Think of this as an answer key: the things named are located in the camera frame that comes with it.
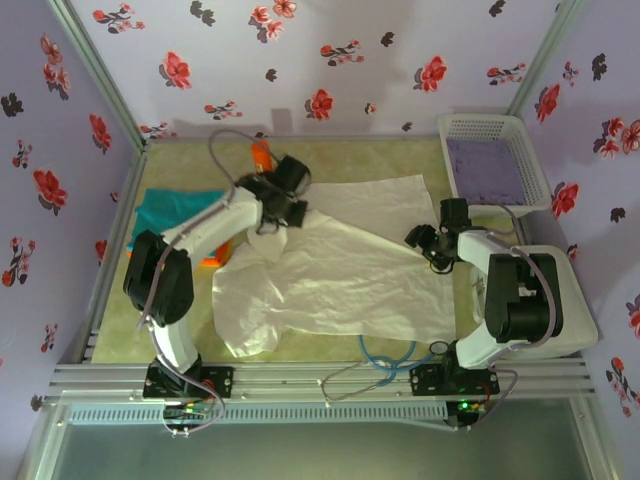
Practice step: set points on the aluminium corner post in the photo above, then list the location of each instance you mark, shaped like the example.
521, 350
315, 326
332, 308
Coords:
99, 75
546, 50

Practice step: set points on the purple t-shirt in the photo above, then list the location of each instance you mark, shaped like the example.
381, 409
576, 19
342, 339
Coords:
482, 170

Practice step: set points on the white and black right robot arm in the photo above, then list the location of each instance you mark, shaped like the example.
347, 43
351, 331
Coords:
520, 300

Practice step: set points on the orange plastic bottle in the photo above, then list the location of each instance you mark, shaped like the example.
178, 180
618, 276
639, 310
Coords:
260, 155

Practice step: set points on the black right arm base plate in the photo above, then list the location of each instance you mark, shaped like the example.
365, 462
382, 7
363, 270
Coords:
425, 382

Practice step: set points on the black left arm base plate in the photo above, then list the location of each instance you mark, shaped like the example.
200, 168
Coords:
222, 382

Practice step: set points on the green circuit board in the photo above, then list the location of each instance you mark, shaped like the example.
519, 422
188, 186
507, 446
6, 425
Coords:
471, 407
187, 412

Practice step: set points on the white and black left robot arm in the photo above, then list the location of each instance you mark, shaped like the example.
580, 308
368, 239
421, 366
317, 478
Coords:
160, 280

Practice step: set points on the aluminium rail frame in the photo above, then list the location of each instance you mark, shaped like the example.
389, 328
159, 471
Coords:
300, 372

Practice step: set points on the white t-shirt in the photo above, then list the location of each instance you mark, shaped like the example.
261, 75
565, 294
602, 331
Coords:
350, 280

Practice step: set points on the white perforated plastic basket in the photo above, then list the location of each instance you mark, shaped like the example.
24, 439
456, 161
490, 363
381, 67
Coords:
480, 125

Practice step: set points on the blue stethoscope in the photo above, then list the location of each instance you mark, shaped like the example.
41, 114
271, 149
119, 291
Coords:
439, 347

